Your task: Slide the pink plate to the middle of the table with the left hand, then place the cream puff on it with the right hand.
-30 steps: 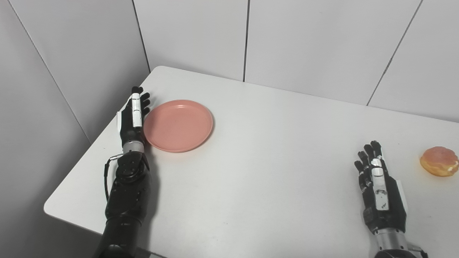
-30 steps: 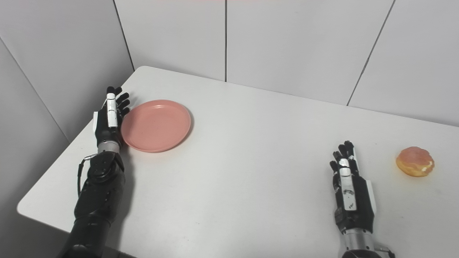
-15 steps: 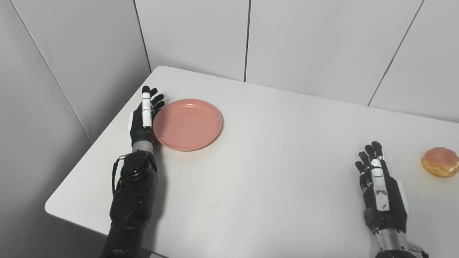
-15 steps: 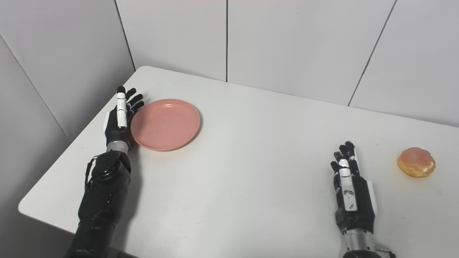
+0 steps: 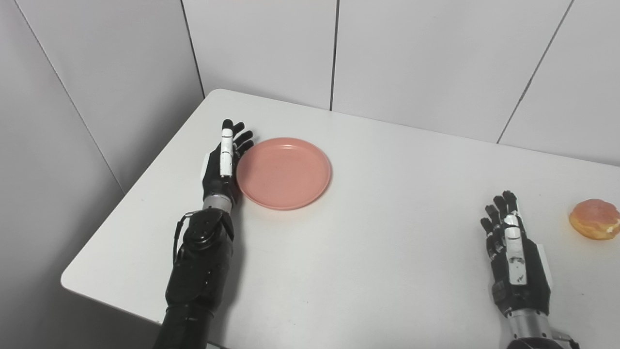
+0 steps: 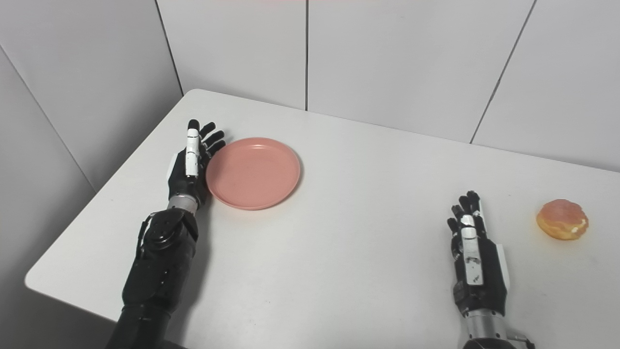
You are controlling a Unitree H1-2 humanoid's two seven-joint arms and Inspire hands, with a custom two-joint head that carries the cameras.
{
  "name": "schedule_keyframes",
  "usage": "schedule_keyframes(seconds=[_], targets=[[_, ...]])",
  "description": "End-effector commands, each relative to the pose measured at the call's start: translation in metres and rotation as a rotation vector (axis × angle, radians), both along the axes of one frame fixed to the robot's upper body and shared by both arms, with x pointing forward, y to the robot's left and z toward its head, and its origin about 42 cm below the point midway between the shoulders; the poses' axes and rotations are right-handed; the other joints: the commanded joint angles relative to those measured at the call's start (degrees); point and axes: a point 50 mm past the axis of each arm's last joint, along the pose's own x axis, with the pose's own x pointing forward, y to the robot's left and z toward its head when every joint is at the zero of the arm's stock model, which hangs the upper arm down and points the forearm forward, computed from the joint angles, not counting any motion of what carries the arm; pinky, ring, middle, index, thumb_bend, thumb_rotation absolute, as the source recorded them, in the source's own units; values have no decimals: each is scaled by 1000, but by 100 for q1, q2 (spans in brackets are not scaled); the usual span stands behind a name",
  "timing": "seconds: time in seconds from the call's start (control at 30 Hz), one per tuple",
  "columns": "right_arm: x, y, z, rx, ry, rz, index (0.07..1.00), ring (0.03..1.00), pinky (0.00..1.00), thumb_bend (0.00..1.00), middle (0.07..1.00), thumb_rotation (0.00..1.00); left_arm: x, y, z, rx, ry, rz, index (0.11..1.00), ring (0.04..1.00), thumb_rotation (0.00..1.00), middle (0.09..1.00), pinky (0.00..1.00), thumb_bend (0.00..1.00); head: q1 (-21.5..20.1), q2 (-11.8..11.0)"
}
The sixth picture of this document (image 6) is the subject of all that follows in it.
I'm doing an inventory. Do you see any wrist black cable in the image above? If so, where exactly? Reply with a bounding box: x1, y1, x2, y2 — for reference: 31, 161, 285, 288
506, 332, 537, 349
136, 213, 155, 260

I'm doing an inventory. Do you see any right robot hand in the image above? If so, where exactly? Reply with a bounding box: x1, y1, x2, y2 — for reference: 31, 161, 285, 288
447, 191, 510, 317

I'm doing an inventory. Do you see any cream puff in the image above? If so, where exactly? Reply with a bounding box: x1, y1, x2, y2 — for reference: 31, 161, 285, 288
536, 199, 589, 240

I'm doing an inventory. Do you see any pink plate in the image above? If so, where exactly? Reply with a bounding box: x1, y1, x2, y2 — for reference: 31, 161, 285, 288
205, 137, 301, 211

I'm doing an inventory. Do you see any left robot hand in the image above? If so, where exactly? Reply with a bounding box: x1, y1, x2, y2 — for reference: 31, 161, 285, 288
167, 119, 227, 208

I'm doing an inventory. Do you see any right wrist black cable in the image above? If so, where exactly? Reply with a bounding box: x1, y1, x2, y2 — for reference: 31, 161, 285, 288
506, 332, 537, 349

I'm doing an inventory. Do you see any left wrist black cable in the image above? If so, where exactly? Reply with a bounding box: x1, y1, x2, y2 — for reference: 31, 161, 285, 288
136, 213, 155, 260

